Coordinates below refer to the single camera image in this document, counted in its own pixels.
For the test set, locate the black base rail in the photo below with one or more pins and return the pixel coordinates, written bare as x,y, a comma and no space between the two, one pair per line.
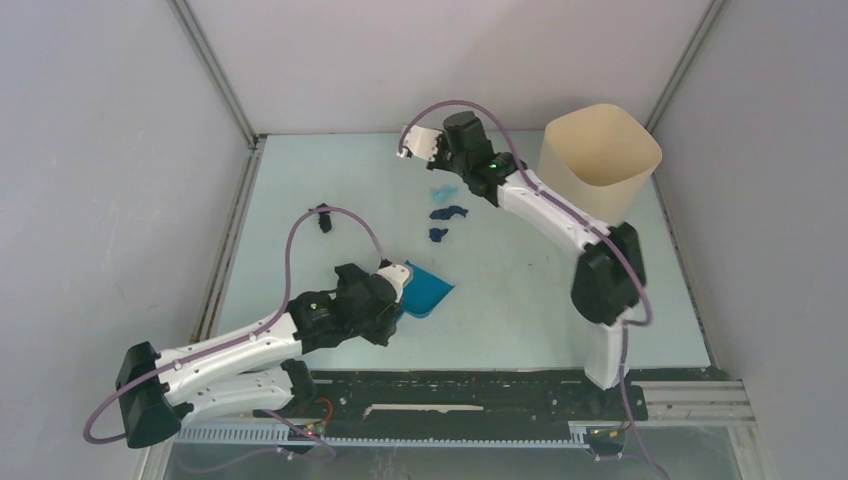
463,406

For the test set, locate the light blue scrap centre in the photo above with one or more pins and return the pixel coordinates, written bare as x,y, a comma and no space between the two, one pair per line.
444,193

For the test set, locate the blue plastic dustpan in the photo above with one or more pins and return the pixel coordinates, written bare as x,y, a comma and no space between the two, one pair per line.
423,292

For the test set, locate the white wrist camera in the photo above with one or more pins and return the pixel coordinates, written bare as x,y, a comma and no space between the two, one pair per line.
420,142
397,274

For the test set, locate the beige waste bin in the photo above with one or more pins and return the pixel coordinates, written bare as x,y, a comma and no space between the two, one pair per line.
598,158

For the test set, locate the black scrap far left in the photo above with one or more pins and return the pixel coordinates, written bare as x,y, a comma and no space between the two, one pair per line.
324,217

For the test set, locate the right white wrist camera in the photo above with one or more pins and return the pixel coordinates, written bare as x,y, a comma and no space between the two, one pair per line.
420,142

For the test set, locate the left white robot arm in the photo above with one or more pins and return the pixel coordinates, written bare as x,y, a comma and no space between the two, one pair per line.
258,367

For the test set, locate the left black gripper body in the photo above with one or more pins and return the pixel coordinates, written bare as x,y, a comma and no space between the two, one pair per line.
376,330

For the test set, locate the dark blue small scrap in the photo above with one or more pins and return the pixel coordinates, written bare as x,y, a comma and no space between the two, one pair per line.
437,235

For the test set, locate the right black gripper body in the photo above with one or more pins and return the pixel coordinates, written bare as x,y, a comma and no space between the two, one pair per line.
446,158

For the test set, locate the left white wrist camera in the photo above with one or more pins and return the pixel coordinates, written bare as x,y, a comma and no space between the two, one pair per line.
397,274

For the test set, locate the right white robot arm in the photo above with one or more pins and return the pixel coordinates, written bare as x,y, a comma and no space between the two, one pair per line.
609,278

